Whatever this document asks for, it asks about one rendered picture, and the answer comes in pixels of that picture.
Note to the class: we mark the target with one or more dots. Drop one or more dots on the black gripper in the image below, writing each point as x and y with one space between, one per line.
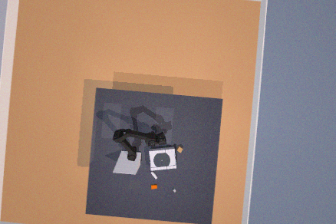
160 136

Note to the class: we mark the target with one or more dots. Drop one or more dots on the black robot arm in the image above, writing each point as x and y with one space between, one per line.
151 138

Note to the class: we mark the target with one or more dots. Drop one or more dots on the small tan block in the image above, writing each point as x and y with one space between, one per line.
179 148

